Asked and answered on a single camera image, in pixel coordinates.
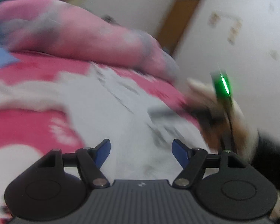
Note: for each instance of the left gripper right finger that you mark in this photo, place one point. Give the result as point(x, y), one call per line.
point(224, 184)

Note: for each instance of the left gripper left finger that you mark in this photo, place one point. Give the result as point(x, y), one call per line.
point(57, 184)

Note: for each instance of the white shirt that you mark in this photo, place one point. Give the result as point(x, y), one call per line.
point(103, 105)

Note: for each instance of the operator right hand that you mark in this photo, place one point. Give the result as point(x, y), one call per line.
point(245, 138)

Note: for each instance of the cream folded fleece garment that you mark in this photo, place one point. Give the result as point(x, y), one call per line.
point(203, 95)

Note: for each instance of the pink floral bed blanket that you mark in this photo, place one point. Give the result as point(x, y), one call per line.
point(27, 135)

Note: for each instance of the brown wooden door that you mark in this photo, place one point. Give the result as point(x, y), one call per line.
point(175, 24)

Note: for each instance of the clutter behind duvet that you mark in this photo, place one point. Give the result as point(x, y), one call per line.
point(110, 20)

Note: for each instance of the blue cloth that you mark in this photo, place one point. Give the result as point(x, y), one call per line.
point(6, 58)

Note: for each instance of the pink grey rolled duvet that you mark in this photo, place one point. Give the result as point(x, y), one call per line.
point(63, 30)

